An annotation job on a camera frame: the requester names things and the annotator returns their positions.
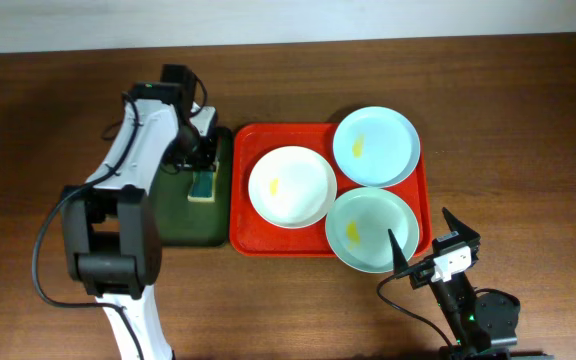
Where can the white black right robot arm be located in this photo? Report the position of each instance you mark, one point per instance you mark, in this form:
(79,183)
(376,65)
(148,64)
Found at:
(483,321)

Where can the yellow green sponge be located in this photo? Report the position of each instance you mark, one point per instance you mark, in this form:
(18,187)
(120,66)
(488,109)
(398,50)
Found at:
(203,187)

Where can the dark green tray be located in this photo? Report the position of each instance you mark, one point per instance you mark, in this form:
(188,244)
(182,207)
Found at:
(183,223)

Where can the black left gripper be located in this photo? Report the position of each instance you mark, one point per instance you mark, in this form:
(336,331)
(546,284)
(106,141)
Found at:
(204,163)

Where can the light blue plate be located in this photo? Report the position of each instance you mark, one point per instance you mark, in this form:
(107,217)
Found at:
(376,147)

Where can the light green plate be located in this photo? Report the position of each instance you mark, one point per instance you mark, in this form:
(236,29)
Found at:
(358,226)

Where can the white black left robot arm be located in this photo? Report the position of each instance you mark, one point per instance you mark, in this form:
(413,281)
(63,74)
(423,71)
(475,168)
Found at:
(112,243)

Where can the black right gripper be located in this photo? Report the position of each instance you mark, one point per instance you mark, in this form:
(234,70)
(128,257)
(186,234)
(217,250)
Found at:
(469,236)

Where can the white plate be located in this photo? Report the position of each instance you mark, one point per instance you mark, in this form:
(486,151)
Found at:
(292,187)

